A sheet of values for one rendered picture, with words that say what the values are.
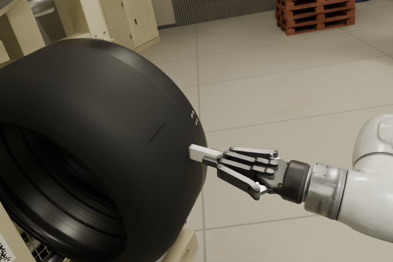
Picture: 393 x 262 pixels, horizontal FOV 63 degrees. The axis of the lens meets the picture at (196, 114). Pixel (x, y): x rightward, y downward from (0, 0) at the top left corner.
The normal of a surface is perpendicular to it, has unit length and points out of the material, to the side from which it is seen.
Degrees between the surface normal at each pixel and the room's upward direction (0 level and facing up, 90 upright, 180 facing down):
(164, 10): 90
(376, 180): 4
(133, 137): 60
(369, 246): 0
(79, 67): 24
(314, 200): 90
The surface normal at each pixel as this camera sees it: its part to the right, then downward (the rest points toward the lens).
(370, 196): -0.37, -0.44
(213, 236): -0.17, -0.87
